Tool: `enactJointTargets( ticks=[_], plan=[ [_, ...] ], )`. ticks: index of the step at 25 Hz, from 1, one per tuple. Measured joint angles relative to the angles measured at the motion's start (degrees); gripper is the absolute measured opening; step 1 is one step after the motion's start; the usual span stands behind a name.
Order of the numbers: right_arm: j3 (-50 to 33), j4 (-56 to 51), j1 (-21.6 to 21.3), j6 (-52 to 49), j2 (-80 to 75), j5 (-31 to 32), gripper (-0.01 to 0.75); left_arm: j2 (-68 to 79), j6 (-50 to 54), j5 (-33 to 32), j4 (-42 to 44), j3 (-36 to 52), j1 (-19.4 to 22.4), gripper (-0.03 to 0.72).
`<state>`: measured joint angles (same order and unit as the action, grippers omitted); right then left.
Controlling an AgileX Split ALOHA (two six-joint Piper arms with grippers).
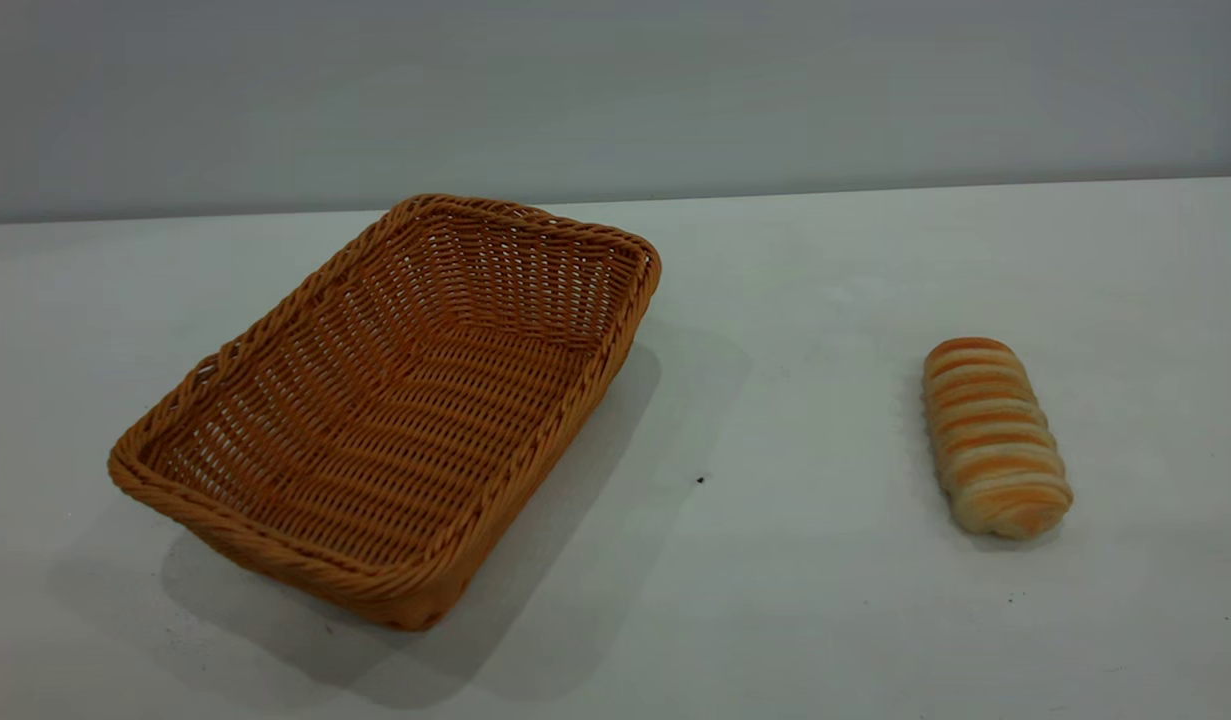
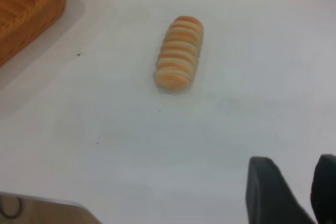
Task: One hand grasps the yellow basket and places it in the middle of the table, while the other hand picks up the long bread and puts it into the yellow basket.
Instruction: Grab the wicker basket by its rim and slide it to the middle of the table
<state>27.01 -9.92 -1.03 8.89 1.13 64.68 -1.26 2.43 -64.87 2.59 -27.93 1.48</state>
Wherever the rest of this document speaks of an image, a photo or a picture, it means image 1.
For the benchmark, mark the orange woven wicker basket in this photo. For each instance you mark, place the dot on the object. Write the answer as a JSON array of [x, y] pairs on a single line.
[[405, 420]]

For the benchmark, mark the striped long bread roll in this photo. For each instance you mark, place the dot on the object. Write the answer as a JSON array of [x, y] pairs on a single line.
[[992, 438]]

